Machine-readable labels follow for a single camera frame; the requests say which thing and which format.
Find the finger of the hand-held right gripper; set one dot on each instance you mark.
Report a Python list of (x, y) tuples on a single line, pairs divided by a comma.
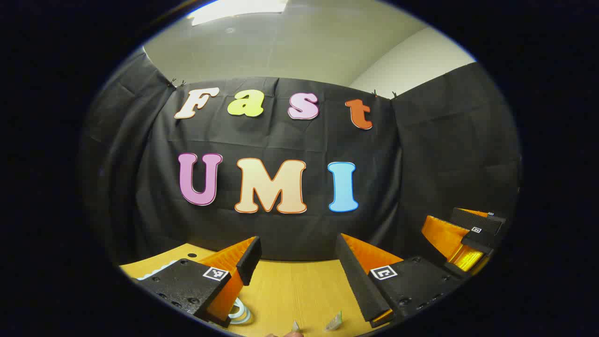
[(477, 239), (472, 219)]

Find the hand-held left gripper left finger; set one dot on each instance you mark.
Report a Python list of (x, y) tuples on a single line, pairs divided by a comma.
[(250, 262)]

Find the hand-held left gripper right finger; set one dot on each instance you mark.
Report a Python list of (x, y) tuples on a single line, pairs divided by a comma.
[(358, 281)]

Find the large green white tube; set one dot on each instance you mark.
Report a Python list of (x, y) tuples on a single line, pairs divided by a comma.
[(335, 322)]

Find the small white green tube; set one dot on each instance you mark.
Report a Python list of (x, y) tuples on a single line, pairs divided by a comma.
[(295, 326)]

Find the light blue suitcase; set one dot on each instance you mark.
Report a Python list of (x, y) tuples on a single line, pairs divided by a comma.
[(154, 272)]

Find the black backdrop cloth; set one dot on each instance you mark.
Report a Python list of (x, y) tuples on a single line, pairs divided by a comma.
[(281, 140)]

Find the ceiling light panel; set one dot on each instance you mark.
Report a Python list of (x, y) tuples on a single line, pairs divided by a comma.
[(234, 9)]

